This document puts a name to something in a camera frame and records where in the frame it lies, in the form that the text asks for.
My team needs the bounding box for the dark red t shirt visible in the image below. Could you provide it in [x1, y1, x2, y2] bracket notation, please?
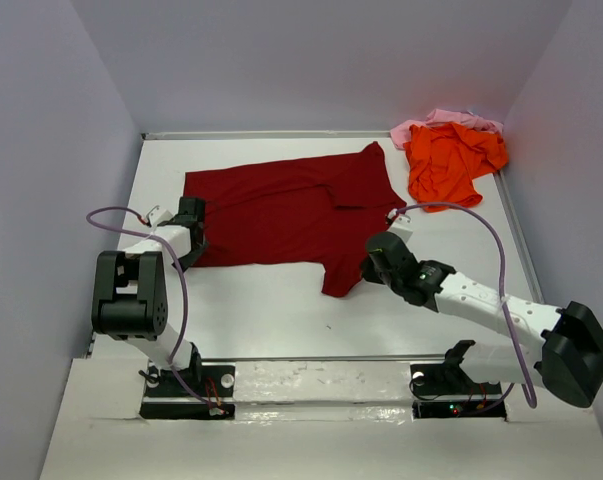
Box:
[183, 142, 406, 298]

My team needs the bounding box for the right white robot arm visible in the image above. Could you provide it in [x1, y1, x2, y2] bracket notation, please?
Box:
[362, 231, 603, 408]

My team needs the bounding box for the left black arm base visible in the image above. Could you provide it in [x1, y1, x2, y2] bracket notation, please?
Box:
[139, 356, 236, 421]

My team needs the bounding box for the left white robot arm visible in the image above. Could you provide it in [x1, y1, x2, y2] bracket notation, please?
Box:
[91, 197, 208, 395]

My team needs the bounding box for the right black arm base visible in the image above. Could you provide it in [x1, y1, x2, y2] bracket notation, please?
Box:
[408, 340, 507, 420]

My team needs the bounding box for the orange t shirt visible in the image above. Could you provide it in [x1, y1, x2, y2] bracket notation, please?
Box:
[404, 122, 509, 213]

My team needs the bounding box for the pink t shirt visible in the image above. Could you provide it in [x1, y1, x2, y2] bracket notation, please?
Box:
[389, 109, 504, 150]

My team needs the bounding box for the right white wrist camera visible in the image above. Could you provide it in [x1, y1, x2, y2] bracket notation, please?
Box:
[386, 209, 413, 243]

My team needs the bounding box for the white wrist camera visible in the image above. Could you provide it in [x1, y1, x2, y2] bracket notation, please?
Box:
[145, 205, 173, 229]
[386, 209, 413, 243]

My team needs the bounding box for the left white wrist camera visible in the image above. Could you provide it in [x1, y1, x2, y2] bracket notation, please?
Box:
[145, 205, 173, 229]

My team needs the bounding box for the aluminium table edge rail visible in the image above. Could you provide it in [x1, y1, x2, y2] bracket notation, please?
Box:
[141, 130, 390, 141]

